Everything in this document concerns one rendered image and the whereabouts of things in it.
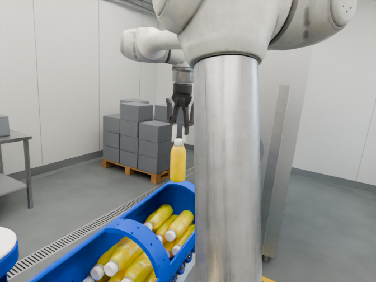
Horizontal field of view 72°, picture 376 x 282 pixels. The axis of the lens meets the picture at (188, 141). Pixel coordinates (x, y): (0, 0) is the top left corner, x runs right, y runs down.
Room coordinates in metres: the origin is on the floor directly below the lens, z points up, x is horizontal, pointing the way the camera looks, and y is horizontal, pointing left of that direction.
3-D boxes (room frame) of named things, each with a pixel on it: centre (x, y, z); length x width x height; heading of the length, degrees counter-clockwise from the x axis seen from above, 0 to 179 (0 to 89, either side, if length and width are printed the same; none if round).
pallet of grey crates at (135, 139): (4.50, 0.79, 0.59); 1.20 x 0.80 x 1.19; 62
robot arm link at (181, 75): (1.04, 0.04, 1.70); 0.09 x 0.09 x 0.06
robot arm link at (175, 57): (1.03, 0.05, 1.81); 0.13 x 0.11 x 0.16; 114
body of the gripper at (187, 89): (1.04, 0.04, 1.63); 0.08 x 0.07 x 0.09; 68
